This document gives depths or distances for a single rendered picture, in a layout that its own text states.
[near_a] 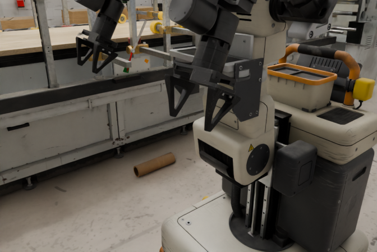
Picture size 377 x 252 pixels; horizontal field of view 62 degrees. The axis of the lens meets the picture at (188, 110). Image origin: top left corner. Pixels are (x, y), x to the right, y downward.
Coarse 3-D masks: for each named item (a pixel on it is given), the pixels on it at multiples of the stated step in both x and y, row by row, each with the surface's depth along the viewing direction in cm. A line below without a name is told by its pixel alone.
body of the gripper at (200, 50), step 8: (200, 40) 55; (208, 40) 54; (216, 40) 53; (200, 48) 54; (208, 48) 53; (216, 48) 53; (224, 48) 54; (200, 56) 54; (208, 56) 53; (216, 56) 53; (224, 56) 54; (176, 64) 57; (184, 64) 56; (192, 64) 55; (200, 64) 54; (208, 64) 53; (216, 64) 54; (224, 64) 56; (216, 72) 51; (224, 80) 55; (232, 80) 54
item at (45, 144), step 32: (0, 64) 169; (32, 64) 179; (64, 64) 191; (160, 64) 236; (160, 96) 249; (192, 96) 270; (32, 128) 193; (64, 128) 206; (96, 128) 221; (128, 128) 238; (160, 128) 254; (192, 128) 281; (0, 160) 187; (32, 160) 199; (64, 160) 209; (96, 160) 228; (0, 192) 191
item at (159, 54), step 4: (140, 48) 194; (144, 48) 191; (148, 48) 190; (144, 52) 192; (148, 52) 188; (152, 52) 185; (156, 52) 181; (160, 52) 179; (164, 52) 179; (156, 56) 182; (160, 56) 179; (164, 56) 175; (168, 56) 172; (172, 56) 172; (168, 60) 173; (172, 60) 172
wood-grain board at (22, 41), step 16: (0, 32) 227; (16, 32) 227; (32, 32) 227; (64, 32) 227; (80, 32) 227; (128, 32) 227; (144, 32) 227; (0, 48) 169; (16, 48) 169; (32, 48) 172; (64, 48) 182
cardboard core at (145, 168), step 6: (162, 156) 224; (168, 156) 225; (144, 162) 217; (150, 162) 217; (156, 162) 219; (162, 162) 221; (168, 162) 224; (138, 168) 211; (144, 168) 213; (150, 168) 215; (156, 168) 219; (138, 174) 216; (144, 174) 214
